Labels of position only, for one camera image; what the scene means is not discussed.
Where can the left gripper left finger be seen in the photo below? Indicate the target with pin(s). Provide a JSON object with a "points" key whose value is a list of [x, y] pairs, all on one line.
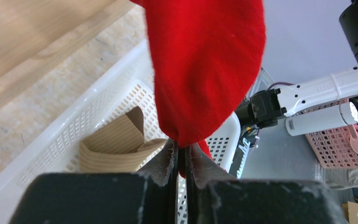
{"points": [[147, 196]]}

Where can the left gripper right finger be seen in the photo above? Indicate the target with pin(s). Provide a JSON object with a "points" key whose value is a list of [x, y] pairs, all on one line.
{"points": [[216, 197]]}

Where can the tan brown sock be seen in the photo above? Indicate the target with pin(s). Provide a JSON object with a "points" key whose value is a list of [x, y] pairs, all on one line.
{"points": [[119, 146]]}

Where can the white plastic basket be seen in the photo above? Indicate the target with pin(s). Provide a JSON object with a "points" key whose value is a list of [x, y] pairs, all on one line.
{"points": [[128, 84]]}

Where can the red sock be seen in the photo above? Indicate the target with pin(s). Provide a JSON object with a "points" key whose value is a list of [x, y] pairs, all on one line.
{"points": [[206, 55]]}

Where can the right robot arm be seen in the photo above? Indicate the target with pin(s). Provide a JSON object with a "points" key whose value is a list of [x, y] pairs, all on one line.
{"points": [[292, 103]]}

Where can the wooden hanger stand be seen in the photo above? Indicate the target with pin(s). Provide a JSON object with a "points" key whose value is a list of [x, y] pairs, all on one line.
{"points": [[36, 35]]}

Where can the pink plastic basket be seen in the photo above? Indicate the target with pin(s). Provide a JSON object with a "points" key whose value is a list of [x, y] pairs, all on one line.
{"points": [[331, 130]]}

